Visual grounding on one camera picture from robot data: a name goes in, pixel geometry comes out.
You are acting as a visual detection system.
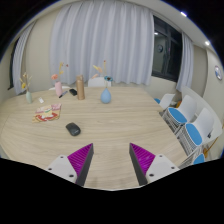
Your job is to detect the white chair behind table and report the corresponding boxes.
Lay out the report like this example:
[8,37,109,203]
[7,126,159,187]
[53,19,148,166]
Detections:
[88,77,111,87]

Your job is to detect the white chair blue seat middle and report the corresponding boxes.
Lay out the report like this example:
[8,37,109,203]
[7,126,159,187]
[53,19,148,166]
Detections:
[162,95,197,133]

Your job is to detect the white curtain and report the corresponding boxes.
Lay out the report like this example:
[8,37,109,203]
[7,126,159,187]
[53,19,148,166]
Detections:
[176,33,194,92]
[12,23,34,94]
[50,0,154,85]

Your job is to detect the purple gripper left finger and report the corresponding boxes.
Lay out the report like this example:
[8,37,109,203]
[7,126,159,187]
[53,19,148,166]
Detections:
[44,143,95,187]

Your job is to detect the brown cylindrical bottle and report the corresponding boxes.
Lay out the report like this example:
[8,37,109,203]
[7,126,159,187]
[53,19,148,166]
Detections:
[76,75,85,100]

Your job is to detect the white chair blue seat near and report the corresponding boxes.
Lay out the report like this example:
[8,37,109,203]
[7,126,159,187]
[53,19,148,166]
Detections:
[176,108,214,155]

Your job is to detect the white curtain right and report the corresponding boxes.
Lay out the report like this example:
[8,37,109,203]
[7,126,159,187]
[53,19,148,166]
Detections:
[176,33,194,92]

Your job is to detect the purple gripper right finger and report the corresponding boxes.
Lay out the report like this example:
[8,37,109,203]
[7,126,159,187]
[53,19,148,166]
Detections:
[129,142,180,187]

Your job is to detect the pink vase with flowers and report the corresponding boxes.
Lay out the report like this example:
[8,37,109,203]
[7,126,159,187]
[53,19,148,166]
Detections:
[51,62,64,97]

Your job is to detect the colourful mouse pad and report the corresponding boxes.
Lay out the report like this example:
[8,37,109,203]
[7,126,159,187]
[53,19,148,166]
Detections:
[32,103,62,123]

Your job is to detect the black computer mouse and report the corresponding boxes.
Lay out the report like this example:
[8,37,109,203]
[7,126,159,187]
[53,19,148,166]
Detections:
[66,122,81,136]

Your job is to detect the small white card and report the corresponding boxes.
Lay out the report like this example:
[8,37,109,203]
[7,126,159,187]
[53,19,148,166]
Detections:
[38,97,44,104]

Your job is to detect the dark window right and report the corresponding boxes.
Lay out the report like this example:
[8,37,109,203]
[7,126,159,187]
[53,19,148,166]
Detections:
[153,17,182,82]

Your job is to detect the small black box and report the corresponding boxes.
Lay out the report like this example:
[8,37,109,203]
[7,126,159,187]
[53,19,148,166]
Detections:
[69,89,77,96]

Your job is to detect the white curtain centre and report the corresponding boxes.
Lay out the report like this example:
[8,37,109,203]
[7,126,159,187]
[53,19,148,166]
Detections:
[50,0,154,85]

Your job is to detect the white chair blue seat nearest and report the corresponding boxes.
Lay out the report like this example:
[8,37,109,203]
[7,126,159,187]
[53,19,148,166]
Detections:
[178,148,205,169]

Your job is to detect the green vase with flowers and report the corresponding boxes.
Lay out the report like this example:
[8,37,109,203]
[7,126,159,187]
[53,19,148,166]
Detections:
[20,73,32,104]

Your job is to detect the blue vase with flowers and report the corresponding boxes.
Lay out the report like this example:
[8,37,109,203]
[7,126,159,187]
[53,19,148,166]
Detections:
[93,61,113,104]

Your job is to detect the white chair blue seat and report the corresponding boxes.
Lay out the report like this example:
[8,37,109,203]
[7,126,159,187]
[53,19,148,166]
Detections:
[176,108,214,155]
[155,94,174,110]
[162,95,197,133]
[178,148,205,169]

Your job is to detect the white chair blue seat far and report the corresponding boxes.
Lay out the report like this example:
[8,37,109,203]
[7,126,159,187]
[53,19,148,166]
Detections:
[155,94,174,110]

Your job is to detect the white curtain left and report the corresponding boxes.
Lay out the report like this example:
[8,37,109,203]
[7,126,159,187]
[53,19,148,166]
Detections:
[12,23,34,94]

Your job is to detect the black pen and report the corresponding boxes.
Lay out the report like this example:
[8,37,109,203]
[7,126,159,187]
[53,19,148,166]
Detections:
[59,91,68,98]

